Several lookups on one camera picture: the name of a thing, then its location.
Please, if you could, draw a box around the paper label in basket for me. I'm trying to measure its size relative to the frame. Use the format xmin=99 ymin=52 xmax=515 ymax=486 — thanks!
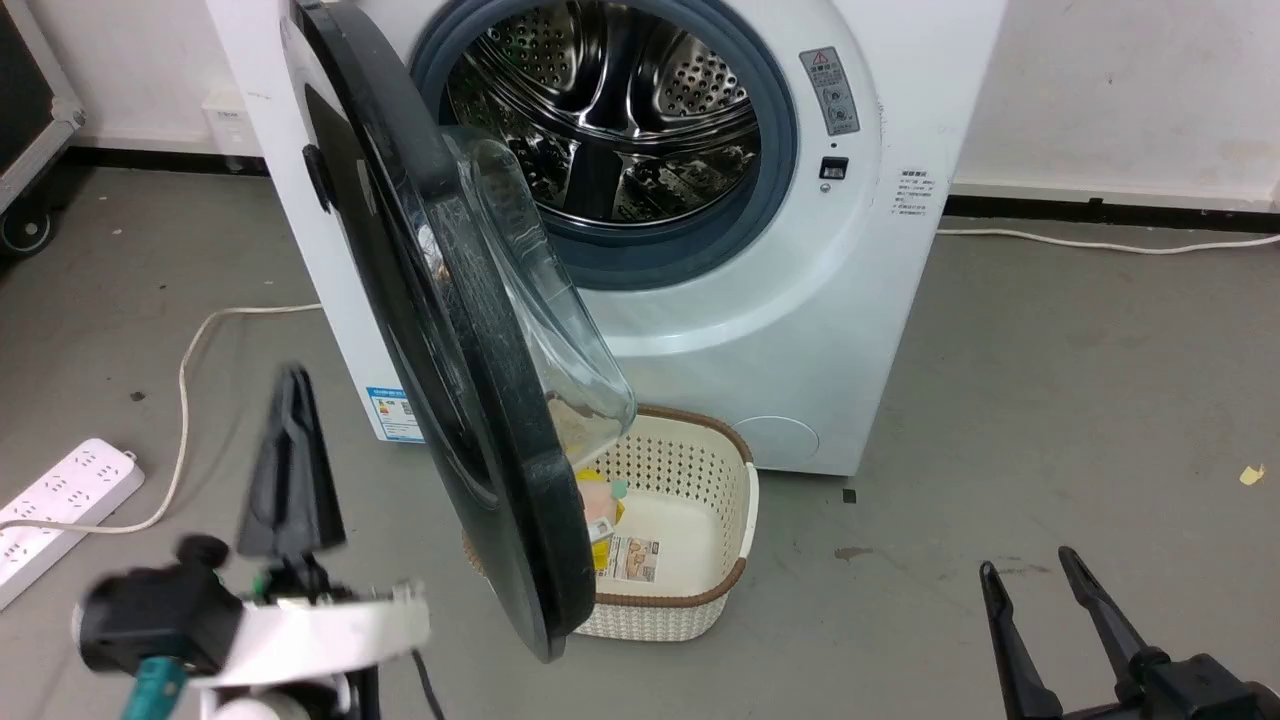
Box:
xmin=608 ymin=536 xmax=662 ymax=585

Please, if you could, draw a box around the white wall socket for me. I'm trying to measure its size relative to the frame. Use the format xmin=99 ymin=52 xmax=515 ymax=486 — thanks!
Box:
xmin=202 ymin=91 xmax=264 ymax=173

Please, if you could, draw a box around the white power strip cable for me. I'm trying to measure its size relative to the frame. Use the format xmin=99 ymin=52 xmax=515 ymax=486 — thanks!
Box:
xmin=0 ymin=303 xmax=323 ymax=535

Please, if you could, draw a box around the steel washing machine drum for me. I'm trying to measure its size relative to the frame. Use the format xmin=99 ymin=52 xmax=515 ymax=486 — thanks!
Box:
xmin=440 ymin=0 xmax=763 ymax=227

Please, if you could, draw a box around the black round washing machine door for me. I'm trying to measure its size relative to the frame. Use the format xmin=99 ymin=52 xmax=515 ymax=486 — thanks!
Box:
xmin=283 ymin=0 xmax=638 ymax=664

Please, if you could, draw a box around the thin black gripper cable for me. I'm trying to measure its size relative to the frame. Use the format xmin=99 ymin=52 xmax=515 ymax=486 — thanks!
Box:
xmin=354 ymin=650 xmax=447 ymax=720

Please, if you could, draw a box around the white power strip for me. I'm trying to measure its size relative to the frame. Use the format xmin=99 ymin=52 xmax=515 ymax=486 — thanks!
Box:
xmin=0 ymin=438 xmax=146 ymax=611

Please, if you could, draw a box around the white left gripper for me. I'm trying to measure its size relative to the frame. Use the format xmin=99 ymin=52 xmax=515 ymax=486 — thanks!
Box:
xmin=196 ymin=366 xmax=432 ymax=693

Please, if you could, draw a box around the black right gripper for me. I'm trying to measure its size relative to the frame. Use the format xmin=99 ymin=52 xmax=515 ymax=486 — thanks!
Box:
xmin=979 ymin=546 xmax=1280 ymax=720

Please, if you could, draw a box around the white front-load washing machine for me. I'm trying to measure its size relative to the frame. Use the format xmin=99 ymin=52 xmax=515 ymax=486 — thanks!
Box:
xmin=205 ymin=0 xmax=1006 ymax=478

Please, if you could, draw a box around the cream perforated laundry basket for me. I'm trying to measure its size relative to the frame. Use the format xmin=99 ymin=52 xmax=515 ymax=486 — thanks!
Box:
xmin=463 ymin=405 xmax=759 ymax=642

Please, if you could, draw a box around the grey warning sticker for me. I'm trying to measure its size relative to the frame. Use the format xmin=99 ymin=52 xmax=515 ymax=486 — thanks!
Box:
xmin=798 ymin=46 xmax=862 ymax=138

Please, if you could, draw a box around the grey-blue rubber door gasket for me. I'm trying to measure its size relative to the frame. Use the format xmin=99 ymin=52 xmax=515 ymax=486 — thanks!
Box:
xmin=408 ymin=0 xmax=799 ymax=292

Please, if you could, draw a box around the black flight case with wheel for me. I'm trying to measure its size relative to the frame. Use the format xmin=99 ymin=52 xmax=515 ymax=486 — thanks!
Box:
xmin=0 ymin=0 xmax=87 ymax=257

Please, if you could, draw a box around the white cable along wall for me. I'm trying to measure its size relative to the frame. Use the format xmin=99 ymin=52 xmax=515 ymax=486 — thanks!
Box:
xmin=936 ymin=227 xmax=1280 ymax=255

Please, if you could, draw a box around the yellow and pink toy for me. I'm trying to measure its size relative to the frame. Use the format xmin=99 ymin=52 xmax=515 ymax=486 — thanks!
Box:
xmin=574 ymin=470 xmax=630 ymax=572

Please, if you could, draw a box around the blue energy label sticker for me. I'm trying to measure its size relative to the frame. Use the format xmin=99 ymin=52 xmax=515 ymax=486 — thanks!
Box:
xmin=365 ymin=385 xmax=427 ymax=444

